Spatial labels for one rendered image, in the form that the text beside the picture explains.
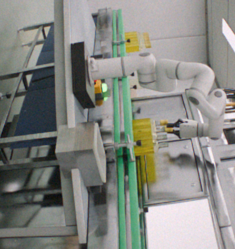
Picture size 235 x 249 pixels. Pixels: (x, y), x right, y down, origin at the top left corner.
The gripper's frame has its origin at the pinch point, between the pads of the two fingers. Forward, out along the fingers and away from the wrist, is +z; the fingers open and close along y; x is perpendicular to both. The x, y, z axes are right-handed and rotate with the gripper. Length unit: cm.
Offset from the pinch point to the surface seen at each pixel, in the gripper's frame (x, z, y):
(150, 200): 40.4, 4.7, -12.9
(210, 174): 19.7, -24.4, -13.4
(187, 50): -586, 46, -261
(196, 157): 8.4, -15.2, -12.3
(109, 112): 7.7, 29.3, 15.2
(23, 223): 64, 68, -16
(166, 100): -46.0, 9.4, -15.3
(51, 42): -80, 102, 15
